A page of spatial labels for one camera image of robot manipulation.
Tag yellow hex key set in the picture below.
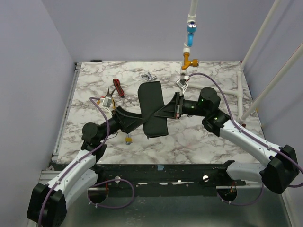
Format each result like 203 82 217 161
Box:
125 134 133 145

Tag black zip tool case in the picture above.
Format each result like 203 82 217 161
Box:
138 81 168 138

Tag yellow handled pliers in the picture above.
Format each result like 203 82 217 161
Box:
97 89 115 105

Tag aluminium frame rail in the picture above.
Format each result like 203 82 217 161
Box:
26 62 82 227

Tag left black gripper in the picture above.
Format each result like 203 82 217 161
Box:
98 106 146 142

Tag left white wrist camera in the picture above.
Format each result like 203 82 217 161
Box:
98 96 115 112

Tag red black utility knife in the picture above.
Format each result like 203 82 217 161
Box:
113 79 125 98

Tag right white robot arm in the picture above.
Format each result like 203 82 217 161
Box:
154 87 299 194

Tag blue valve on pipe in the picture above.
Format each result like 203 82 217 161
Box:
187 21 197 47

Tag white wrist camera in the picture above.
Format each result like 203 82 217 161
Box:
176 75 190 95
98 96 115 112

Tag silver metal faucet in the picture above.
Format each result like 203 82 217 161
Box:
141 72 157 82

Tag white PVC pipe frame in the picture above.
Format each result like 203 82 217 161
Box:
178 0 303 122

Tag orange faucet on pipe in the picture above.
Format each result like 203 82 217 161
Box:
181 52 199 70

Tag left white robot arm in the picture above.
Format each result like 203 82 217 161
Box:
27 107 146 227

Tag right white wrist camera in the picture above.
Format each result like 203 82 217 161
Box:
176 75 190 95

